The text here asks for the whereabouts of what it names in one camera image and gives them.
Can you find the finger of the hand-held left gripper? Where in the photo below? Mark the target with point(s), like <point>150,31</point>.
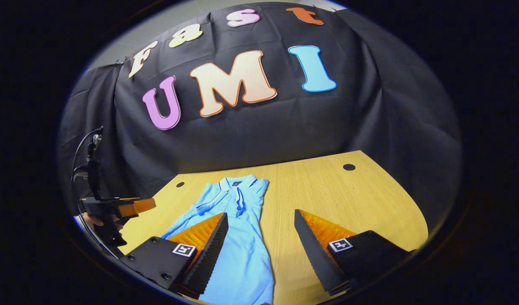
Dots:
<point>136,206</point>

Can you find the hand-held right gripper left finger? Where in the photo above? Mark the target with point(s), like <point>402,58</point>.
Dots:
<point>208,258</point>

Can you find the light blue polo T-shirt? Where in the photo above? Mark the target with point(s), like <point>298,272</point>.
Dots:
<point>242,254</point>

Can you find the black backdrop cloth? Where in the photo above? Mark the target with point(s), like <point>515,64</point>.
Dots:
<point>285,127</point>

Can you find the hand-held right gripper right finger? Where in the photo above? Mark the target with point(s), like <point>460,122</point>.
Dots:
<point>316,258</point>

